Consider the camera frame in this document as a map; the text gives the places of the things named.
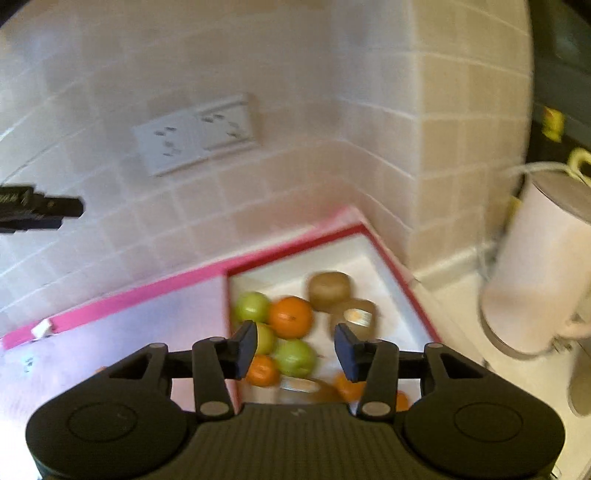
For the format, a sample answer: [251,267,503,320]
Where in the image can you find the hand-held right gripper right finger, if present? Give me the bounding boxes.
[334,323,488,422]

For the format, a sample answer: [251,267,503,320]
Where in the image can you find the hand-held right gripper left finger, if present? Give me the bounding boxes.
[104,320,257,422]

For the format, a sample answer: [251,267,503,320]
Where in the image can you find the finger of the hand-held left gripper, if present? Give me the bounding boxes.
[0,185,85,234]

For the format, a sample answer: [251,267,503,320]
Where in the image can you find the yellow-green apple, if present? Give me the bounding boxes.
[253,322,278,355]

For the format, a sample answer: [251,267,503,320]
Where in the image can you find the brown kiwi with sticker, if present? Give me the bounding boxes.
[329,298,379,343]

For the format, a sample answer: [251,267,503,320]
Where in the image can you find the green apple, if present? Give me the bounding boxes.
[232,291,273,325]
[272,339,318,378]

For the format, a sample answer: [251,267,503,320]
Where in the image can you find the brown fruit with label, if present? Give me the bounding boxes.
[277,376,343,405]

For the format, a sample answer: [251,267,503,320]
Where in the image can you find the red-rimmed white box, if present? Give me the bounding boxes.
[225,223,445,415]

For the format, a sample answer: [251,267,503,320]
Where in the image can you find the white electric kettle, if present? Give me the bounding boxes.
[478,173,591,360]

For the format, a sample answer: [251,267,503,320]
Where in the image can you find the grey round object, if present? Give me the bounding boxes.
[567,357,591,418]

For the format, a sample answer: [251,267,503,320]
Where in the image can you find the yellow sticker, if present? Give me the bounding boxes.
[542,106,566,141]

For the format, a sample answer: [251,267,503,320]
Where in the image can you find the white wall socket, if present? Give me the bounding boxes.
[196,93,258,152]
[131,113,208,177]

